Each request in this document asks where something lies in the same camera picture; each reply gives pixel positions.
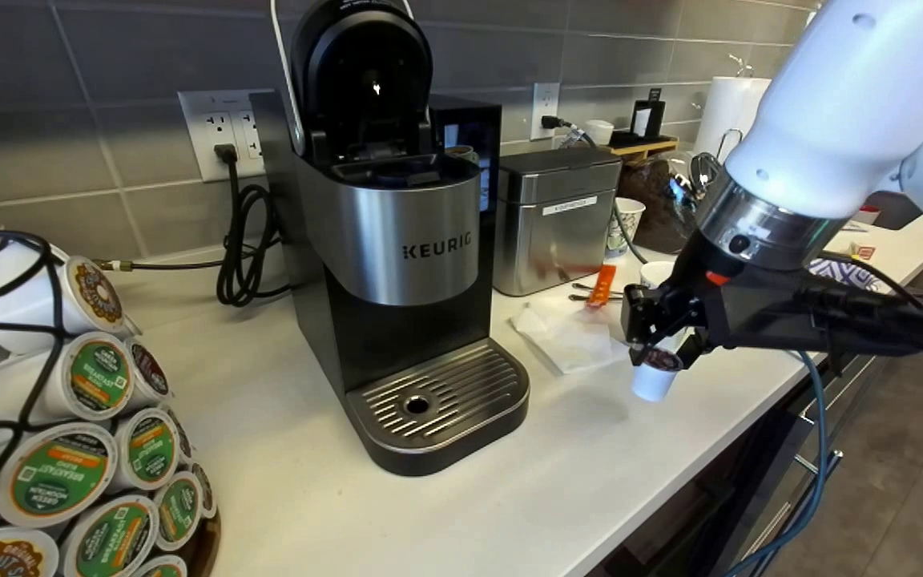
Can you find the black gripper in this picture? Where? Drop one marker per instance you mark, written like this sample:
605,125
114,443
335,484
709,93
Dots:
709,299

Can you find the white coffee pod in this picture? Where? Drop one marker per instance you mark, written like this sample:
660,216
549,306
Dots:
655,372

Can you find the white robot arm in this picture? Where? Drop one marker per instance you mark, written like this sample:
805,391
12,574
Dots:
839,122

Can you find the white paper napkin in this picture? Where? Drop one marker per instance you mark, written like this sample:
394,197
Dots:
569,338

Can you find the dark basket with kettle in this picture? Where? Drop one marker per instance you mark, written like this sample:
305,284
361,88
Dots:
672,190

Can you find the stainless steel box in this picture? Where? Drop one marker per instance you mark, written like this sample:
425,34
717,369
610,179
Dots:
554,216

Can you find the paper bowl with coffee grounds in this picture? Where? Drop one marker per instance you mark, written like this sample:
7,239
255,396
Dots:
840,271

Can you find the white paper towel roll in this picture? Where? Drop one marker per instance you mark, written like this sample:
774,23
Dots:
730,113

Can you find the silver black Keurig coffee maker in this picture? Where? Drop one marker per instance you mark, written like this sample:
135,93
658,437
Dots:
386,197

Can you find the orange handled tool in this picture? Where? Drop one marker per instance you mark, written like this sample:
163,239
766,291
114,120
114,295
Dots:
601,291

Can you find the white wall outlet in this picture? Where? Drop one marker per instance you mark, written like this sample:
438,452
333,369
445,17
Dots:
221,118

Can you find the wire rack of coffee pods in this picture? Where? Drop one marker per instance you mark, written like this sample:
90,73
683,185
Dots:
96,477

